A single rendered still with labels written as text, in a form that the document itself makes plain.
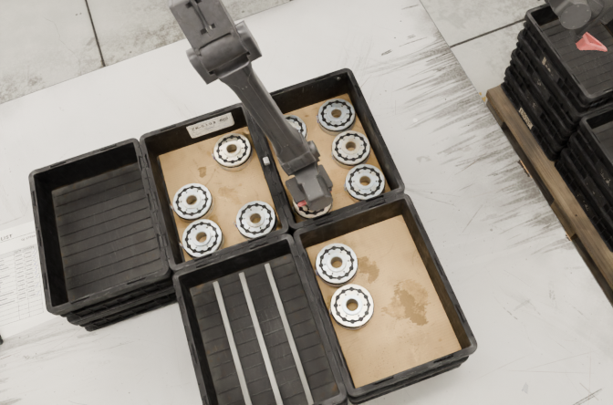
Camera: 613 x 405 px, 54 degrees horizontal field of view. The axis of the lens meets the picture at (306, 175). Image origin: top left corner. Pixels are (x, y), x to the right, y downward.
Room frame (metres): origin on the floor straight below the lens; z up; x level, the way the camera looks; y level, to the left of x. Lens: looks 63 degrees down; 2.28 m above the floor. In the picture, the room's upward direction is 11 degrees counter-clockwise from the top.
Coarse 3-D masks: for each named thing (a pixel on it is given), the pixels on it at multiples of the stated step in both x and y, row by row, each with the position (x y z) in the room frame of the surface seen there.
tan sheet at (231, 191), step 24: (192, 144) 0.88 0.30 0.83; (168, 168) 0.82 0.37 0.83; (192, 168) 0.81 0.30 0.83; (216, 168) 0.79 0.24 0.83; (168, 192) 0.75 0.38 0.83; (216, 192) 0.72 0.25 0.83; (240, 192) 0.71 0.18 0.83; (264, 192) 0.69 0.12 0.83; (216, 216) 0.65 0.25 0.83; (240, 240) 0.57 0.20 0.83
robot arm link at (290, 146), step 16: (240, 32) 0.66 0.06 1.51; (256, 48) 0.65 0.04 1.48; (192, 64) 0.63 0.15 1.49; (224, 64) 0.65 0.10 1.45; (240, 64) 0.64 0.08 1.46; (208, 80) 0.63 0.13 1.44; (224, 80) 0.62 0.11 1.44; (240, 80) 0.63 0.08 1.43; (256, 80) 0.64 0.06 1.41; (240, 96) 0.62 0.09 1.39; (256, 96) 0.62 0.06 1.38; (256, 112) 0.62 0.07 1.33; (272, 112) 0.62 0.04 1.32; (272, 128) 0.61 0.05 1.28; (288, 128) 0.63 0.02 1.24; (272, 144) 0.64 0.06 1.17; (288, 144) 0.61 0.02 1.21; (304, 144) 0.62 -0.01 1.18; (288, 160) 0.60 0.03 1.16; (304, 160) 0.61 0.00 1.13
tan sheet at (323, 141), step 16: (288, 112) 0.93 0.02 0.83; (304, 112) 0.92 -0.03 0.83; (320, 128) 0.86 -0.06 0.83; (320, 144) 0.81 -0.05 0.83; (320, 160) 0.76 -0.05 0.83; (336, 176) 0.70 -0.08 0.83; (384, 176) 0.68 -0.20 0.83; (288, 192) 0.68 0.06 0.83; (336, 192) 0.66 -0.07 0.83; (336, 208) 0.61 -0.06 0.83
